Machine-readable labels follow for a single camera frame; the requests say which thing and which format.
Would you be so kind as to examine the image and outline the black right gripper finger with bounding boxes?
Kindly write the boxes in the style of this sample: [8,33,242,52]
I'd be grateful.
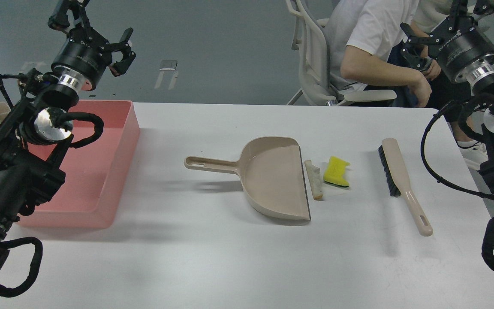
[449,0,494,20]
[400,23,444,72]

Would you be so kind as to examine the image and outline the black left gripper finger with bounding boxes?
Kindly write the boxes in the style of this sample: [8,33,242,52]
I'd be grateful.
[99,28,136,77]
[48,0,90,30]

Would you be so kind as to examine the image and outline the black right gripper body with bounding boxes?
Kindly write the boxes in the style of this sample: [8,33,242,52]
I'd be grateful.
[431,17,494,83]

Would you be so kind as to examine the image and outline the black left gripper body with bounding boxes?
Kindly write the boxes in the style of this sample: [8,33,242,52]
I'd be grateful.
[52,27,112,91]

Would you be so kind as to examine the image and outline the beige hand brush black bristles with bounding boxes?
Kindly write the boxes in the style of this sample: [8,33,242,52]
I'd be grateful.
[378,138,434,237]

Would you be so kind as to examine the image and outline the yellow sponge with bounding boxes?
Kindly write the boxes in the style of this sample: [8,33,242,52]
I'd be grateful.
[323,156,350,187]

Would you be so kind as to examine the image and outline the white bread slice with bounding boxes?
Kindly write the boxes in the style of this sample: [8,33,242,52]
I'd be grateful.
[304,160,323,201]

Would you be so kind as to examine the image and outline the beige plastic dustpan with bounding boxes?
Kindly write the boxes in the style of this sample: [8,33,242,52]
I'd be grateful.
[184,136,310,222]

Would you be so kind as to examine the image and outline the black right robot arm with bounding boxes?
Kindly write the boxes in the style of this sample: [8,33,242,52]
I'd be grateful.
[401,0,494,201]

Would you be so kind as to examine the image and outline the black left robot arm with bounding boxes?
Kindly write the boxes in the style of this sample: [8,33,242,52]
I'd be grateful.
[0,0,136,298]

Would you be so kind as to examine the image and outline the pink plastic bin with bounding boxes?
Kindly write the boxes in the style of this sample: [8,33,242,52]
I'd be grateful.
[18,100,140,229]

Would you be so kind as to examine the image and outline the person in white shirt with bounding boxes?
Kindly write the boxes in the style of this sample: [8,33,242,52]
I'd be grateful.
[323,0,488,170]

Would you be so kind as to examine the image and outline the white office chair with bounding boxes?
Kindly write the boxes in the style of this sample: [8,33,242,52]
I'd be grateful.
[286,0,397,106]

